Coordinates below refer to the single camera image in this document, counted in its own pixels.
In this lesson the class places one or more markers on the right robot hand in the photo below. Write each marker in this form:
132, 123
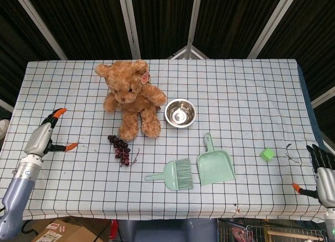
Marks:
323, 174

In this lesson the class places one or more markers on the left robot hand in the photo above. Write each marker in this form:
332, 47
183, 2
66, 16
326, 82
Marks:
39, 137

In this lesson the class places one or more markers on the brown teddy bear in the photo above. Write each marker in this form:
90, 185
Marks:
132, 95

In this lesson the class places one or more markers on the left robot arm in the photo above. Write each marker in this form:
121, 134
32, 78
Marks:
16, 192

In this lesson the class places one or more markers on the mint green hand brush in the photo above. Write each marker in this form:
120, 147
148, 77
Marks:
175, 174

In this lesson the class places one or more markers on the white shoe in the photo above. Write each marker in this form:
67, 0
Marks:
3, 128

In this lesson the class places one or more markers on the green cube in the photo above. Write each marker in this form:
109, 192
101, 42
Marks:
267, 154

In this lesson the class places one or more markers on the wooden stick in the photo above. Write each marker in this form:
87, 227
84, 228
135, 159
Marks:
293, 235

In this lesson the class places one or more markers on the dark purple grape bunch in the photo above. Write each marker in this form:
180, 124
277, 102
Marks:
121, 149

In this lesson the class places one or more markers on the cardboard box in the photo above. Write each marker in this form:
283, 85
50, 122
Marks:
62, 230

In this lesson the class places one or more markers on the mint green dustpan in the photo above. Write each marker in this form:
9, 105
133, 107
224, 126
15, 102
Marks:
214, 163

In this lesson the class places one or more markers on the checkered blue tablecloth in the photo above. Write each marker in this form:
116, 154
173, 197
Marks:
167, 174

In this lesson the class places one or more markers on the stainless steel bowl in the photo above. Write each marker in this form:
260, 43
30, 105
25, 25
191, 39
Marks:
180, 113

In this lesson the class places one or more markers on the blue chair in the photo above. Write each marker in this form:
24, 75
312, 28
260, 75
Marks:
172, 231

